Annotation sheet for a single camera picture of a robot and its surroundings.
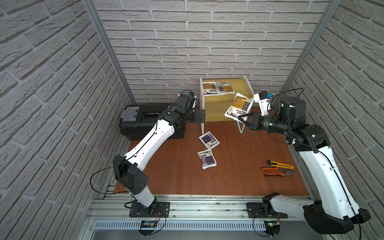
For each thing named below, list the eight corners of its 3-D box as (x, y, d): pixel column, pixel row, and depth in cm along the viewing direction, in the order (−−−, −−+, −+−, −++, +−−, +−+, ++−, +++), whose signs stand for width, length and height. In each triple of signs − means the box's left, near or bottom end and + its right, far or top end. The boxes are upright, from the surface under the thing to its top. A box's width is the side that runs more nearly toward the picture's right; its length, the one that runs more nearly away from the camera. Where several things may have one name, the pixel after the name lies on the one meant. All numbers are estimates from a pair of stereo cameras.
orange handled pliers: (263, 176, 87) (264, 175, 86) (260, 168, 90) (261, 167, 89) (294, 176, 87) (296, 175, 86) (290, 168, 91) (292, 167, 89)
